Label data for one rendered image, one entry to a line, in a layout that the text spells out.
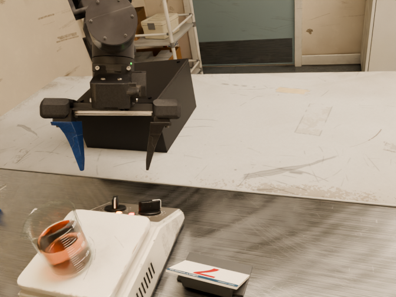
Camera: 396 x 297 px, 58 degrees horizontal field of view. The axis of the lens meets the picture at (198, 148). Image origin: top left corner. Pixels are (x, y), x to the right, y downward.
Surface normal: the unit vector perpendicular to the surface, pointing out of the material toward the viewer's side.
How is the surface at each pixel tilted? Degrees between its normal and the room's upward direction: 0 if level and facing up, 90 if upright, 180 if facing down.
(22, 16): 90
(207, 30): 90
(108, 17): 65
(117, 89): 80
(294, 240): 0
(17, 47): 90
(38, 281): 0
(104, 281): 0
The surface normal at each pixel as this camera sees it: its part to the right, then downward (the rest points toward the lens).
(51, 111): 0.10, 0.09
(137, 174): -0.15, -0.82
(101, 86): 0.14, 0.38
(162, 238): 0.95, 0.04
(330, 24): -0.30, 0.57
